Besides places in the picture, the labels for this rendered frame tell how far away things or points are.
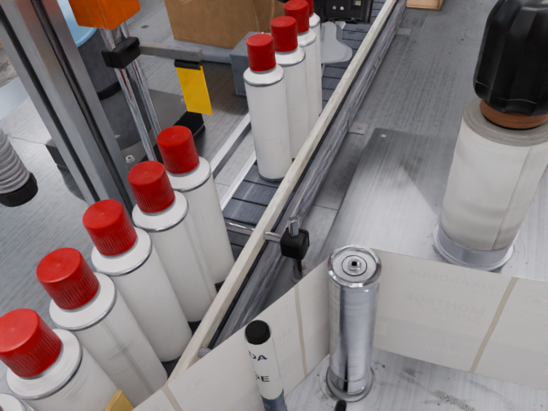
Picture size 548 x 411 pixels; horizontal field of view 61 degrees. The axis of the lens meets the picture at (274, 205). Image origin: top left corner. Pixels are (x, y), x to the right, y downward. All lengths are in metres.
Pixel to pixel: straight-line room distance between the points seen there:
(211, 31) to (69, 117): 0.65
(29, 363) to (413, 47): 0.96
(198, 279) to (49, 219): 0.39
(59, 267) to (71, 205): 0.47
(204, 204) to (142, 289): 0.11
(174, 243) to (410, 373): 0.26
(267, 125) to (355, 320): 0.33
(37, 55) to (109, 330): 0.25
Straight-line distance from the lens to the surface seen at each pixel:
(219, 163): 0.59
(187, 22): 1.15
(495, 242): 0.55
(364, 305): 0.34
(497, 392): 0.51
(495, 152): 0.46
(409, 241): 0.60
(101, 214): 0.38
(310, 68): 0.68
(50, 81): 0.49
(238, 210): 0.64
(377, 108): 0.90
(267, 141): 0.63
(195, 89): 0.48
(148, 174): 0.40
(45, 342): 0.35
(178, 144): 0.43
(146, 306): 0.44
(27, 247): 0.79
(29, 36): 0.48
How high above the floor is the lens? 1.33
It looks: 45 degrees down
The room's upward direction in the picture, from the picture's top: 8 degrees counter-clockwise
